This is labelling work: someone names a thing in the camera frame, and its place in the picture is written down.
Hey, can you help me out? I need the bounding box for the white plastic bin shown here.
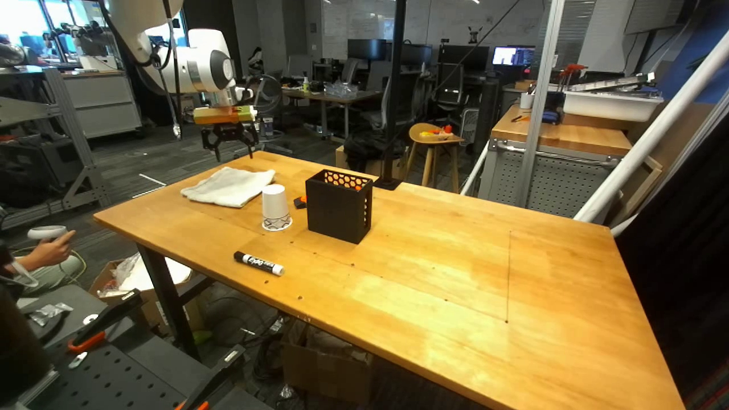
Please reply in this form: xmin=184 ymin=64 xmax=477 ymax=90
xmin=561 ymin=83 xmax=665 ymax=122

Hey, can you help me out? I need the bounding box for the grey metal shelving unit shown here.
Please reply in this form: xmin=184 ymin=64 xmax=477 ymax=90
xmin=0 ymin=65 xmax=111 ymax=231

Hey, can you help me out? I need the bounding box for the white waffle-weave towel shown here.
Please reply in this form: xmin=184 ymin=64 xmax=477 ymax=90
xmin=180 ymin=163 xmax=279 ymax=210

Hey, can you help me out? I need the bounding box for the white cabinet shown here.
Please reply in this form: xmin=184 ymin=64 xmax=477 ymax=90
xmin=60 ymin=71 xmax=144 ymax=140

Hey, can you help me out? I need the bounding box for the black table leg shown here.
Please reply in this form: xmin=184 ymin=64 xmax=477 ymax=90
xmin=135 ymin=246 xmax=216 ymax=361

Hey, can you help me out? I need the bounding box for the cardboard box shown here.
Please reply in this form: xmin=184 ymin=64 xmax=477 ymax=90
xmin=280 ymin=338 xmax=377 ymax=407

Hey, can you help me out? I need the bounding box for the person's hand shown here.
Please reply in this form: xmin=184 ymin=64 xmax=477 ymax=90
xmin=18 ymin=227 xmax=78 ymax=273

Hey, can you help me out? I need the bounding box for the office desk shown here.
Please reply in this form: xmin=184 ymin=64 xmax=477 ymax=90
xmin=280 ymin=81 xmax=386 ymax=142

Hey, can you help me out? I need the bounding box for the black perforated box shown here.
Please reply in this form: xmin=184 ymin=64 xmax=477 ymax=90
xmin=303 ymin=167 xmax=377 ymax=246

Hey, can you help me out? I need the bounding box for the black dry-erase marker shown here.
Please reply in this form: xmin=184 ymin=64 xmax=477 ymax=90
xmin=233 ymin=247 xmax=287 ymax=277

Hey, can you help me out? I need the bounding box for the thick white beam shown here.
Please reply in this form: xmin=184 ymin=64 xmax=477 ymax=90
xmin=574 ymin=30 xmax=729 ymax=224

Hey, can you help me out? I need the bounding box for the person in dark clothing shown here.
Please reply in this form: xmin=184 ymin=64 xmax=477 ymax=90
xmin=0 ymin=241 xmax=87 ymax=405

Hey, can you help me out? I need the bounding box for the computer monitor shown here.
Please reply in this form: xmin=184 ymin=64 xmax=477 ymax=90
xmin=491 ymin=43 xmax=538 ymax=71

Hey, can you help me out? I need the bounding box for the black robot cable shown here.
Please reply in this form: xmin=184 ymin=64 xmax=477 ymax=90
xmin=159 ymin=0 xmax=187 ymax=140

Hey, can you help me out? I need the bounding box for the thin white pole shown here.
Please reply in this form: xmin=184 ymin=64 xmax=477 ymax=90
xmin=461 ymin=139 xmax=495 ymax=197

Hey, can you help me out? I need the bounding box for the black perforated panel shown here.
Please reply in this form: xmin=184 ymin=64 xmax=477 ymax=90
xmin=30 ymin=344 xmax=223 ymax=410

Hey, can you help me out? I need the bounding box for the wooden workbench with grey panel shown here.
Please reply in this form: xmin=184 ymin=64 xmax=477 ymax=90
xmin=477 ymin=101 xmax=663 ymax=221

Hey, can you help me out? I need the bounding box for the white plastic bag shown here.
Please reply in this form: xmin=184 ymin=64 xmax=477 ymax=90
xmin=90 ymin=251 xmax=193 ymax=303

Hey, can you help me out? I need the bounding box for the black pole with base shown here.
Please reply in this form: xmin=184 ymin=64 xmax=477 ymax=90
xmin=372 ymin=0 xmax=410 ymax=191

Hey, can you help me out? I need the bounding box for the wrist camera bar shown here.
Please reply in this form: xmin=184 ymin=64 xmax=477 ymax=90
xmin=191 ymin=101 xmax=263 ymax=126

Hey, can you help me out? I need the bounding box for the orange-handled tool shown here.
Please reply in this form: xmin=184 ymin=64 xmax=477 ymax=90
xmin=67 ymin=292 xmax=144 ymax=358

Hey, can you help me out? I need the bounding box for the small orange yellow object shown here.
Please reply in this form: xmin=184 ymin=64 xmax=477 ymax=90
xmin=418 ymin=122 xmax=459 ymax=140

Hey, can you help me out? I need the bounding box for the white handheld controller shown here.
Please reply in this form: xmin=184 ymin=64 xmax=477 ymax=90
xmin=27 ymin=223 xmax=70 ymax=243

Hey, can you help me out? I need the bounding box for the white paper cup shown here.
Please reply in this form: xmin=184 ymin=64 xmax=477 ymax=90
xmin=261 ymin=182 xmax=295 ymax=231

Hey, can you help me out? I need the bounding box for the round wooden stool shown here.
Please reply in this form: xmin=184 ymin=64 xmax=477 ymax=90
xmin=404 ymin=121 xmax=466 ymax=191

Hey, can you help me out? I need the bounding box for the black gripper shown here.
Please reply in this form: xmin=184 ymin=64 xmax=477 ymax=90
xmin=201 ymin=121 xmax=263 ymax=163

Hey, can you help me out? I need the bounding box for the white metal frame post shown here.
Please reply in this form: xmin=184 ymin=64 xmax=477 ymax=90
xmin=515 ymin=0 xmax=567 ymax=210

